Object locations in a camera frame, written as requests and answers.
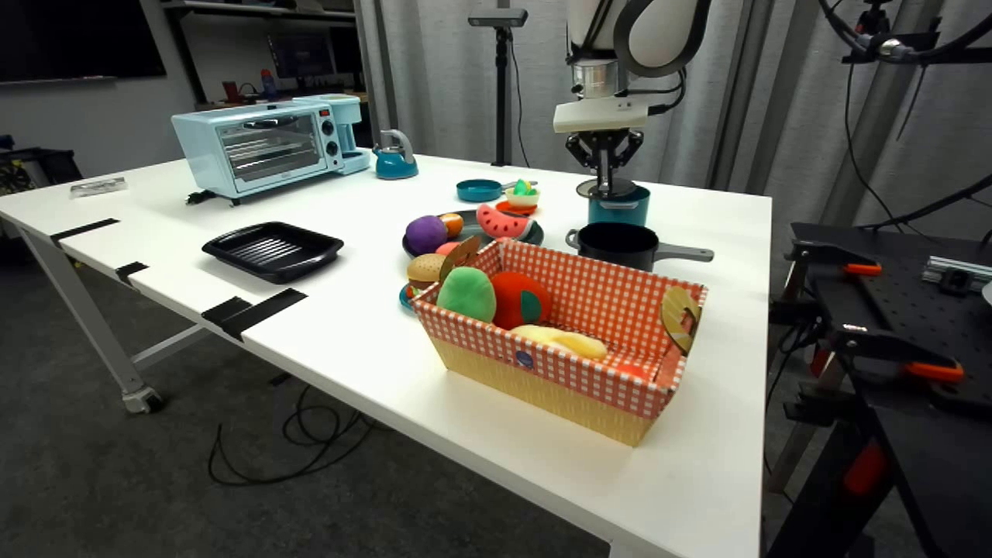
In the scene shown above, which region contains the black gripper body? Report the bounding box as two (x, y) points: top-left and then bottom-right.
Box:
(561, 124), (647, 160)

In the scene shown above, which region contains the blue pot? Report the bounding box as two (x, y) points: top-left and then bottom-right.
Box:
(585, 184), (655, 230)

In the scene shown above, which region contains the red bowl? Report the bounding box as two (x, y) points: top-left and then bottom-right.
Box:
(493, 196), (544, 221)

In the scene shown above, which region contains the plush watermelon slice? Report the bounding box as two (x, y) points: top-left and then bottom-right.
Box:
(474, 202), (534, 242)

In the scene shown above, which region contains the blue round dish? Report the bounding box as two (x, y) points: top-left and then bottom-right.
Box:
(454, 176), (504, 204)

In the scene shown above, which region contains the black tripod stand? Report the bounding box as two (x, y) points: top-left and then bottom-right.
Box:
(465, 5), (531, 170)

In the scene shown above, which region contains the grey plate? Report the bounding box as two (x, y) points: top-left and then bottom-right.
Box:
(399, 207), (548, 260)

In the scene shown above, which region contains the red plush apple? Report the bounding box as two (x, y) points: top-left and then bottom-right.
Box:
(491, 271), (555, 331)

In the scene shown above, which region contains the grey curtain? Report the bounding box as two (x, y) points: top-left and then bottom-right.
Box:
(353, 0), (992, 234)

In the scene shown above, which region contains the brown plush toy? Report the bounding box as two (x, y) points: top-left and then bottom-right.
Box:
(436, 234), (487, 285)

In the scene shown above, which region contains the yellow plush banana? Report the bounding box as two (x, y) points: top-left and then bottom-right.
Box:
(510, 322), (612, 363)

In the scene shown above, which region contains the green plush pear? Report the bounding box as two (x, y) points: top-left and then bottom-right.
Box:
(434, 263), (500, 322)

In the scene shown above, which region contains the purple plush eggplant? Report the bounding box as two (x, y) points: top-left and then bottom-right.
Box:
(399, 215), (450, 256)

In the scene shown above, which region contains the teal kettle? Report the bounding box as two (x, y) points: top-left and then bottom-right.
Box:
(373, 126), (421, 184)

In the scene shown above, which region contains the orange plush tomato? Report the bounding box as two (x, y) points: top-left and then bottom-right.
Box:
(608, 356), (657, 381)

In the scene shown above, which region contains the red checkered cardboard basket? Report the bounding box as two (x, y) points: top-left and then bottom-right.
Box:
(413, 240), (713, 450)

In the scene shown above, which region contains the light blue toaster oven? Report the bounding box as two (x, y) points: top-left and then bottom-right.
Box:
(169, 92), (373, 204)

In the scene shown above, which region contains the black baking tray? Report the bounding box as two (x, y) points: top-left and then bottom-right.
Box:
(200, 221), (348, 285)

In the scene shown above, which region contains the grey device box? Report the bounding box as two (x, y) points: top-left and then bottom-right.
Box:
(920, 250), (992, 301)

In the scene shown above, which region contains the dark shelf unit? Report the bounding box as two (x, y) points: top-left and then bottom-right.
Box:
(157, 0), (367, 108)

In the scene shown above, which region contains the wide black tape strip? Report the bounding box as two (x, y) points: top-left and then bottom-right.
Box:
(200, 285), (310, 344)

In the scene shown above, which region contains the black side table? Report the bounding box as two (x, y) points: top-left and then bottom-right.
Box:
(766, 221), (992, 558)

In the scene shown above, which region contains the long black tape strip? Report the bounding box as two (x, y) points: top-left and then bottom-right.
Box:
(47, 215), (122, 244)

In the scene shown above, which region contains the white table leg with caster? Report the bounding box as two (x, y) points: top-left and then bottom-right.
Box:
(8, 221), (208, 420)

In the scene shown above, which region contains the black chair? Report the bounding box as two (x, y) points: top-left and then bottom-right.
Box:
(0, 134), (85, 196)

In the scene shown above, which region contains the black pot with grey handle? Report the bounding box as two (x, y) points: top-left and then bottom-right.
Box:
(563, 221), (715, 272)

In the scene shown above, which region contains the orange handled clamp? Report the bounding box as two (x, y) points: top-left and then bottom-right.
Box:
(786, 242), (886, 301)
(838, 440), (892, 503)
(825, 322), (970, 393)

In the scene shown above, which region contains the black overhead camera rig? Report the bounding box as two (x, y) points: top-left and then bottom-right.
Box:
(820, 0), (992, 67)

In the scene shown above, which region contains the black floor cable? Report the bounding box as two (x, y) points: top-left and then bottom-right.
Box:
(205, 385), (377, 490)

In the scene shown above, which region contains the black wall monitor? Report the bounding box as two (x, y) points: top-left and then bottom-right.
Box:
(0, 0), (170, 87)

